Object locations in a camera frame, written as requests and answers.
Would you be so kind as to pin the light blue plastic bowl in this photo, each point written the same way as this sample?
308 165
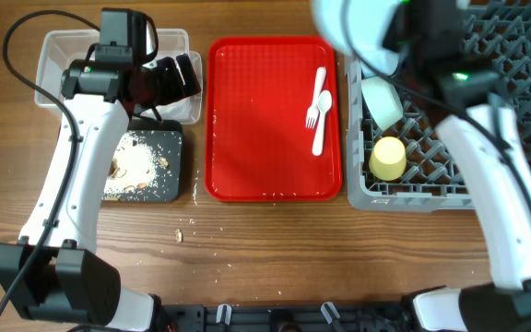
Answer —
383 61

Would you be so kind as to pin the cream plastic spoon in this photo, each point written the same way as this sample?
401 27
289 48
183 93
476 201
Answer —
324 104

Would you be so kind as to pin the clear plastic waste bin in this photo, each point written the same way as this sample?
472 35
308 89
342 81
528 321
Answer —
61 47

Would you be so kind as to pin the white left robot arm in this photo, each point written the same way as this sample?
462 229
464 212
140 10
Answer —
52 273

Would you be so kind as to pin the rice and food scraps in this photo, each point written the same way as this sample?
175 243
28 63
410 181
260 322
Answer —
146 167

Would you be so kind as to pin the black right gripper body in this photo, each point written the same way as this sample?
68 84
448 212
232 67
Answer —
437 31

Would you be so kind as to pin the food scrap on table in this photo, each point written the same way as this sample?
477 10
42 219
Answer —
179 236

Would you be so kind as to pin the yellow plastic cup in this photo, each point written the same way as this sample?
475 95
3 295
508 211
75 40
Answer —
388 159

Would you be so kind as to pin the pink plastic fork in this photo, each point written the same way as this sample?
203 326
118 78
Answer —
312 111

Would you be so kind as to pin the green plastic bowl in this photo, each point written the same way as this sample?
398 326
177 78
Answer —
382 101

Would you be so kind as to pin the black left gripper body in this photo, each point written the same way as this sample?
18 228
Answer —
164 83

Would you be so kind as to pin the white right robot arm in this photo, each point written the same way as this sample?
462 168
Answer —
471 116

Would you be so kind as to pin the red plastic tray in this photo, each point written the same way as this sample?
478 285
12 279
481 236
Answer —
258 146

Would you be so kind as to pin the black food waste tray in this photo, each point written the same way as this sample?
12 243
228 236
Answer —
97 141

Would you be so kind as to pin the light blue plastic plate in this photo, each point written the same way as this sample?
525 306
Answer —
367 21

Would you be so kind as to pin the grey dishwasher rack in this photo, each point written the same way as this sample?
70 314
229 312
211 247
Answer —
500 30

